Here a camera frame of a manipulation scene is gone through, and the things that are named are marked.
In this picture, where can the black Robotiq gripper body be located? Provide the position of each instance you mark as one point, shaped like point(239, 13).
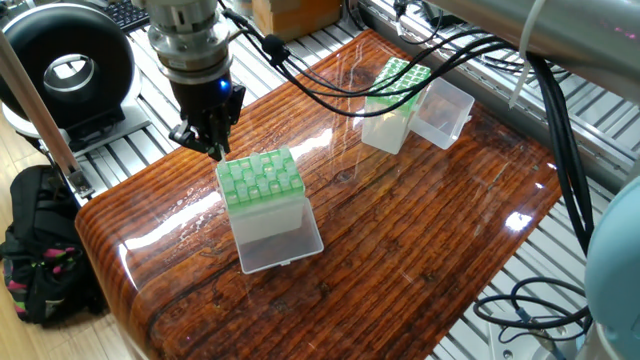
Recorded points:
point(208, 100)

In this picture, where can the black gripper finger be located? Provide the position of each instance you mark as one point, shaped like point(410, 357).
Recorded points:
point(223, 135)
point(192, 138)

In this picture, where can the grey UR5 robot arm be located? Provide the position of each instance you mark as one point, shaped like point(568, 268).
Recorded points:
point(190, 40)

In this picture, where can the clear pipette box green rack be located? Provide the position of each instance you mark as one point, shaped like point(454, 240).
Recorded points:
point(262, 192)
point(395, 110)

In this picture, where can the black keyboard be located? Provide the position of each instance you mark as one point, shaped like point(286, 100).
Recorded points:
point(125, 12)

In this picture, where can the cardboard box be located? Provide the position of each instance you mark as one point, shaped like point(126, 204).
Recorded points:
point(300, 20)

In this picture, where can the brown wooden pole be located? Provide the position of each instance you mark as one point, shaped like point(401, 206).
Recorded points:
point(40, 120)

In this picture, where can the black backpack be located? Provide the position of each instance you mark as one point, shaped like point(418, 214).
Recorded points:
point(45, 250)

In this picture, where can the thin white plastic strip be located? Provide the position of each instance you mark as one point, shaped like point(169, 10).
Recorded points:
point(522, 75)

